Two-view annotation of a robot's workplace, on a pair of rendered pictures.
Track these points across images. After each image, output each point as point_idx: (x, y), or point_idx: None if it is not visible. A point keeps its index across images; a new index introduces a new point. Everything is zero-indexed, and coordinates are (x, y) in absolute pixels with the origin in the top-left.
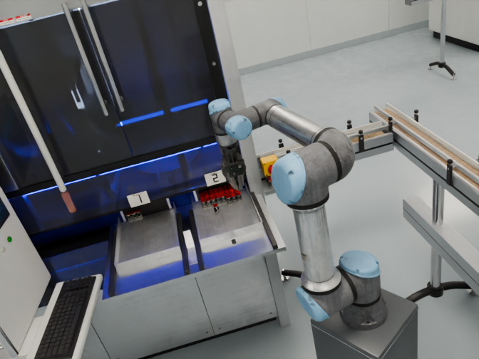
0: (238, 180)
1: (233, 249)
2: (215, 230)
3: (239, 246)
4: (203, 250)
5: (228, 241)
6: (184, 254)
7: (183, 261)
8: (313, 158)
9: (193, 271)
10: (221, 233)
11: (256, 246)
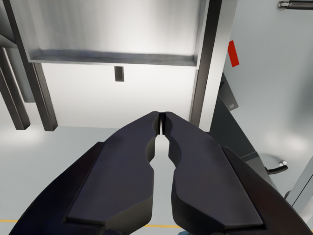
0: (172, 159)
1: (115, 98)
2: (74, 4)
3: (129, 96)
4: (48, 71)
5: (107, 66)
6: (1, 83)
7: (6, 104)
8: None
9: (36, 121)
10: (88, 62)
11: (161, 111)
